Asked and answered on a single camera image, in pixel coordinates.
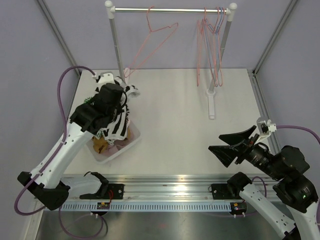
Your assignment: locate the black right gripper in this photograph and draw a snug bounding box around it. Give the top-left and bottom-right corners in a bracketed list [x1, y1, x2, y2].
[209, 124, 284, 180]

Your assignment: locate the pink wire hanger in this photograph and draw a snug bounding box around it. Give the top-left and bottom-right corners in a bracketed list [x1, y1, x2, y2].
[211, 7, 225, 87]

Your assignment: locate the light blue wire hanger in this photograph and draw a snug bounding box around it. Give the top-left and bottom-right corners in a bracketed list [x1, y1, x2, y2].
[203, 7, 225, 87]

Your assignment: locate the black white striped tank top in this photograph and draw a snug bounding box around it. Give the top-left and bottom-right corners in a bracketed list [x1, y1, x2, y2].
[94, 76, 140, 143]

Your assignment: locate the tan brown tank top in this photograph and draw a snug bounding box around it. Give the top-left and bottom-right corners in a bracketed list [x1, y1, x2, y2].
[92, 128, 131, 154]

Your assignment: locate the green white striped tank top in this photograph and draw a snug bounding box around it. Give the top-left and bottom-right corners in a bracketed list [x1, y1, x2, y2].
[83, 96, 95, 105]

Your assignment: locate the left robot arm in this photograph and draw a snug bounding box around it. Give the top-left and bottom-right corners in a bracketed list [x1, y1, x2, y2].
[17, 83, 127, 211]

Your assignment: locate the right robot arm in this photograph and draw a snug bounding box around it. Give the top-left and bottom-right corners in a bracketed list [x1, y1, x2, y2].
[208, 121, 320, 240]

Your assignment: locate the white plastic basket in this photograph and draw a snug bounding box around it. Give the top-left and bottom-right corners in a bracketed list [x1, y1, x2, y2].
[86, 122, 141, 165]

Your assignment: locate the white clothes rack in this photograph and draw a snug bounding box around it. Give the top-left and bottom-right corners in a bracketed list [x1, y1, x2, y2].
[104, 0, 238, 120]

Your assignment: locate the aluminium mounting rail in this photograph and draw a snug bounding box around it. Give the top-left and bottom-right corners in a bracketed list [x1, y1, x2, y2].
[33, 173, 283, 203]

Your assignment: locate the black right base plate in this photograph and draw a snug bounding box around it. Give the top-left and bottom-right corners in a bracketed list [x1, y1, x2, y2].
[208, 183, 242, 200]

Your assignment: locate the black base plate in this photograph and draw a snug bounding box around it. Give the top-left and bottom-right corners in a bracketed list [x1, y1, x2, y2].
[208, 183, 242, 200]
[79, 183, 125, 201]

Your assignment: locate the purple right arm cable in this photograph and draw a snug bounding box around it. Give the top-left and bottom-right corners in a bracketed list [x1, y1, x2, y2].
[274, 124, 320, 145]

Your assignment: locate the white slotted cable duct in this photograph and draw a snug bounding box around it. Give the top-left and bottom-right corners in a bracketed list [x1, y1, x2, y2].
[61, 201, 231, 212]

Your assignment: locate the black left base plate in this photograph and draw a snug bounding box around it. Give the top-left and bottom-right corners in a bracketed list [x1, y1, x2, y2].
[79, 183, 125, 201]

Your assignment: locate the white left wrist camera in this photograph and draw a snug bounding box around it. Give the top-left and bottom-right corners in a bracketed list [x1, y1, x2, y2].
[92, 71, 115, 85]

